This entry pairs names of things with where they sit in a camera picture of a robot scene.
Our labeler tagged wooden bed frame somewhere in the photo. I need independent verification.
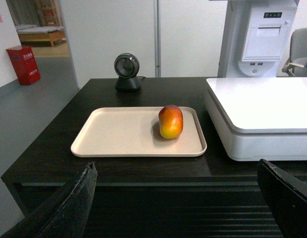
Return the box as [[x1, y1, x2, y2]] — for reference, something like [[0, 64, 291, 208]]
[[16, 25, 66, 47]]

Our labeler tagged red fire extinguisher box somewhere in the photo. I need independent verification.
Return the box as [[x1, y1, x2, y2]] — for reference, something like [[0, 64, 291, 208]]
[[6, 46, 41, 85]]

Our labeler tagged white checkout scale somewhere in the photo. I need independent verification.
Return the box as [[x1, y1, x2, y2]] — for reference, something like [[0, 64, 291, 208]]
[[205, 77, 307, 161]]

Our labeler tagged beige plastic tray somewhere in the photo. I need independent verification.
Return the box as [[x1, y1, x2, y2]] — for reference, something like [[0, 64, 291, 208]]
[[70, 107, 207, 157]]

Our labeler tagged red yellow mango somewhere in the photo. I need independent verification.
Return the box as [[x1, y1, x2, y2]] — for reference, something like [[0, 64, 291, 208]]
[[158, 105, 184, 139]]

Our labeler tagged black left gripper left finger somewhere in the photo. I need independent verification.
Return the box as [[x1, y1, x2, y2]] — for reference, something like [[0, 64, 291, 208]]
[[1, 162, 98, 238]]

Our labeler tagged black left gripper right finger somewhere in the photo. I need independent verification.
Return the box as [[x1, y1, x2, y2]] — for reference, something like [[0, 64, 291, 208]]
[[257, 159, 307, 238]]

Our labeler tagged grey partition post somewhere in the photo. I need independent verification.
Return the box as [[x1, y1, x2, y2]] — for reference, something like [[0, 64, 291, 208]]
[[153, 0, 161, 77]]

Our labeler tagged dark round barcode scanner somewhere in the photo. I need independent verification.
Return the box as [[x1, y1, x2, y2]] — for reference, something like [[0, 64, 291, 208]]
[[114, 53, 142, 92]]

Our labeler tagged grey chair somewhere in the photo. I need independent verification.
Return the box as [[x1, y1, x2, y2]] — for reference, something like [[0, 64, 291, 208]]
[[282, 28, 307, 77]]

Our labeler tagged white receipt printer kiosk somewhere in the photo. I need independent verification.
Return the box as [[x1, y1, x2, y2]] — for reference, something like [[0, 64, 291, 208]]
[[217, 0, 299, 78]]

